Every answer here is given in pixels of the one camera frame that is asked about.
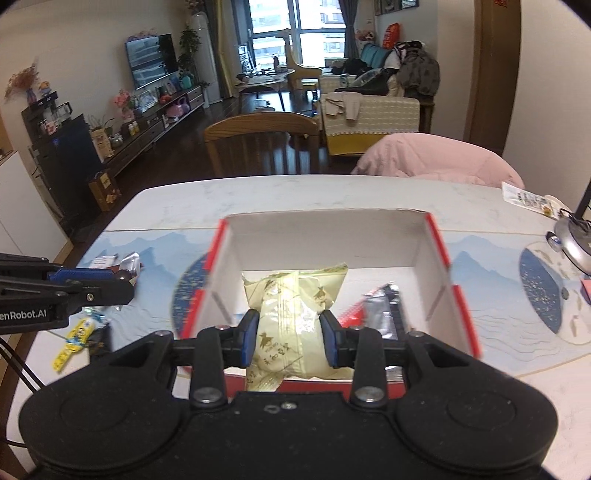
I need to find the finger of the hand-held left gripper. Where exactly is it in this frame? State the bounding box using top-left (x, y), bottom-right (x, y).
top-left (0, 253), bottom-right (140, 287)
top-left (0, 277), bottom-right (136, 309)

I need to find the brown paper bag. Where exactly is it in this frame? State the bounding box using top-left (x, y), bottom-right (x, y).
top-left (89, 171), bottom-right (122, 212)

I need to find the long yellow snack packet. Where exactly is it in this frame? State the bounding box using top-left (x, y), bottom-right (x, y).
top-left (53, 311), bottom-right (109, 370)

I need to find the silver gooseneck desk lamp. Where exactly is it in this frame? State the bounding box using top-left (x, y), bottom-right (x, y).
top-left (547, 152), bottom-right (591, 278)

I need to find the black silver snack packet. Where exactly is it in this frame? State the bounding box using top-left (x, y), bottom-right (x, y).
top-left (339, 284), bottom-right (413, 385)

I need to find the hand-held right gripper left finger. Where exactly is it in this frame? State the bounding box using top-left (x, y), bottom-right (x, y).
top-left (108, 308), bottom-right (260, 411)

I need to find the coffee table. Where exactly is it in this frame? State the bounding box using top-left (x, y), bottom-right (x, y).
top-left (235, 67), bottom-right (296, 112)

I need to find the grey and yellow curtain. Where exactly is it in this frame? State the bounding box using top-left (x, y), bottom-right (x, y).
top-left (203, 0), bottom-right (232, 97)

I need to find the black cable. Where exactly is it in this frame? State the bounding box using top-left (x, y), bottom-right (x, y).
top-left (0, 336), bottom-right (44, 393)

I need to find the wooden door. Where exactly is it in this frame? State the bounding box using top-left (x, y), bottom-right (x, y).
top-left (464, 0), bottom-right (522, 158)

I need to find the large window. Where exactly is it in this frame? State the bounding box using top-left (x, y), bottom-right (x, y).
top-left (249, 0), bottom-right (345, 70)

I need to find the dark brown snack packet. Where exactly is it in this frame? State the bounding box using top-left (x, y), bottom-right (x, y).
top-left (90, 323), bottom-right (112, 361)

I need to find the black cabinet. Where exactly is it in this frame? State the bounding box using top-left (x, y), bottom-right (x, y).
top-left (21, 92), bottom-right (105, 232)

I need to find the flat screen television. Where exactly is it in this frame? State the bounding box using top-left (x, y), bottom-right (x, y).
top-left (124, 33), bottom-right (180, 90)

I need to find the silver candy wrapper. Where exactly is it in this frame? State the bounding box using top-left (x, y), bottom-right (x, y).
top-left (117, 251), bottom-right (141, 282)

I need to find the pale yellow pastry packet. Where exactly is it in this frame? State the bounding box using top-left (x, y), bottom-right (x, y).
top-left (242, 263), bottom-right (349, 393)

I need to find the dried flower vase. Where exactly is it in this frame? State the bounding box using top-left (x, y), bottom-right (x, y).
top-left (4, 62), bottom-right (40, 106)

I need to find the red cardboard box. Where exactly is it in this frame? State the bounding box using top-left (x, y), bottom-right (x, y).
top-left (173, 209), bottom-right (483, 400)

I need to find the red chips packet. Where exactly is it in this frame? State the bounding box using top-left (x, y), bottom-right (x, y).
top-left (337, 295), bottom-right (372, 326)

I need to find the sofa with cream cover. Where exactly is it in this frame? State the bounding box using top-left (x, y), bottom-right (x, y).
top-left (320, 44), bottom-right (435, 156)

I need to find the teal cushion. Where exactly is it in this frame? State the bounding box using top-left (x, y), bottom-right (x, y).
top-left (360, 42), bottom-right (391, 69)

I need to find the pink flower bouquet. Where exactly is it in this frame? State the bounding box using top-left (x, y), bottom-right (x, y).
top-left (113, 90), bottom-right (134, 123)

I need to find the wooden dining chair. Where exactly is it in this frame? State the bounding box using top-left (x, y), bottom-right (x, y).
top-left (204, 113), bottom-right (321, 178)

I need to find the white printed sachet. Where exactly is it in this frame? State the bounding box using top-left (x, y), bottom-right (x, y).
top-left (501, 181), bottom-right (573, 219)

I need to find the white cabinet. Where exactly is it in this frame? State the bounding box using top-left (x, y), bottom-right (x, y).
top-left (0, 150), bottom-right (70, 259)

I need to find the tall green plant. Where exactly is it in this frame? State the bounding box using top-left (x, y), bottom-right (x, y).
top-left (178, 25), bottom-right (201, 77)

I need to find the white tower air conditioner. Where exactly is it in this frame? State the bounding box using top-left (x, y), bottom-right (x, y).
top-left (190, 12), bottom-right (222, 107)

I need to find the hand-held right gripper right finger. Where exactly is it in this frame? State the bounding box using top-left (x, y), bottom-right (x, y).
top-left (320, 309), bottom-right (467, 411)

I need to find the light wooden armchair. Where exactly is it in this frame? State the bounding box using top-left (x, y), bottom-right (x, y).
top-left (276, 28), bottom-right (322, 100)

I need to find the beige paper bag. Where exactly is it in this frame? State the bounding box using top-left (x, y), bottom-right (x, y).
top-left (90, 127), bottom-right (114, 162)

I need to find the dark jacket pile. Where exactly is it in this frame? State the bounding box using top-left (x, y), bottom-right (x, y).
top-left (397, 41), bottom-right (440, 99)

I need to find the beige garment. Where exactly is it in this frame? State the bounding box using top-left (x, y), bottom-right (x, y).
top-left (323, 92), bottom-right (363, 123)

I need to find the long television cabinet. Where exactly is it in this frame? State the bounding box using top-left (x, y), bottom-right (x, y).
top-left (99, 85), bottom-right (206, 178)

